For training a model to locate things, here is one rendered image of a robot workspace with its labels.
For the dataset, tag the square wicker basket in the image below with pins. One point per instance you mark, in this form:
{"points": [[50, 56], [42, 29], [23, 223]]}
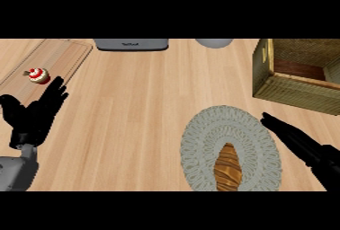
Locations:
{"points": [[296, 86]]}

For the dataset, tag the grey flat appliance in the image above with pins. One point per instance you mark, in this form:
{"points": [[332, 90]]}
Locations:
{"points": [[131, 45]]}

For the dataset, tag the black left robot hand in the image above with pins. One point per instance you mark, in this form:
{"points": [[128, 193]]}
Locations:
{"points": [[36, 113]]}

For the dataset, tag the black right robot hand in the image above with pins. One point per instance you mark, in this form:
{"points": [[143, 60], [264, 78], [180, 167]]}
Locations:
{"points": [[305, 146]]}

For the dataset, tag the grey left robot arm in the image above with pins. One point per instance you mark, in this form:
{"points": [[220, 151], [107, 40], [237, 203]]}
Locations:
{"points": [[18, 170]]}

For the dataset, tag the grey rounded object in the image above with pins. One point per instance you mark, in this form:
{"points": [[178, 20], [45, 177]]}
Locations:
{"points": [[215, 42]]}

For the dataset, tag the brown croissant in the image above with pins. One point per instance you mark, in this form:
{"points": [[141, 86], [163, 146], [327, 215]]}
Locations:
{"points": [[228, 168]]}

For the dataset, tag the pale wooden cutting board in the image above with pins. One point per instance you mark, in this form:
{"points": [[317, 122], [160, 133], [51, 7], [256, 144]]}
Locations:
{"points": [[54, 60]]}

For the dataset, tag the grey woven oval placemat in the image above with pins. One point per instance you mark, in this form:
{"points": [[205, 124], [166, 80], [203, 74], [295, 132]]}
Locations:
{"points": [[230, 125]]}

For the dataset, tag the red and white cupcake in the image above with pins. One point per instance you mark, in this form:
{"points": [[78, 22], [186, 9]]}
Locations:
{"points": [[39, 76]]}

